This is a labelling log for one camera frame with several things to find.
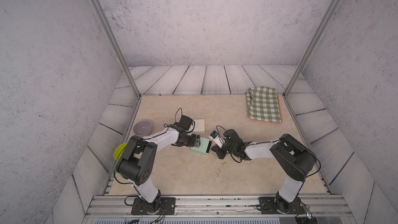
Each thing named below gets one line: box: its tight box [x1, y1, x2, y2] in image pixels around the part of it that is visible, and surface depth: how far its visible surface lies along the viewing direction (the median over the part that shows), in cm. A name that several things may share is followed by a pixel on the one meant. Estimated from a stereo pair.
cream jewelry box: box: [192, 118, 205, 134], surface depth 101 cm
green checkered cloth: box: [246, 86, 282, 123], surface depth 117 cm
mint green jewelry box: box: [190, 136, 212, 156], surface depth 92 cm
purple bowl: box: [132, 119, 152, 137], surface depth 101 cm
